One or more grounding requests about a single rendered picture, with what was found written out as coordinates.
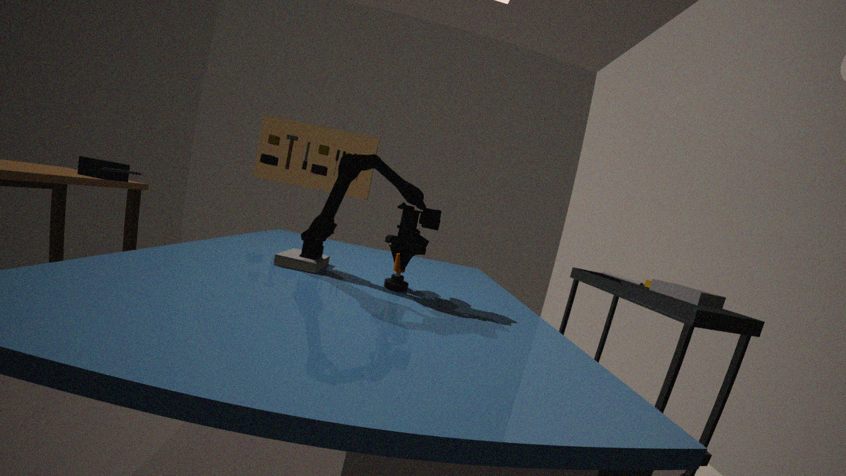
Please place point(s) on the orange knob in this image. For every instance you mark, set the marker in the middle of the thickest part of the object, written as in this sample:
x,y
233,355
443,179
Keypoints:
x,y
397,265

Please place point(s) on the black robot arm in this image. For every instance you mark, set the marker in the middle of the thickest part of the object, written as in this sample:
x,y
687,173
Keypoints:
x,y
349,167

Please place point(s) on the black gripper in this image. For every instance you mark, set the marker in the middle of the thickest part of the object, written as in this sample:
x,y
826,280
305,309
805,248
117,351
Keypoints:
x,y
404,244

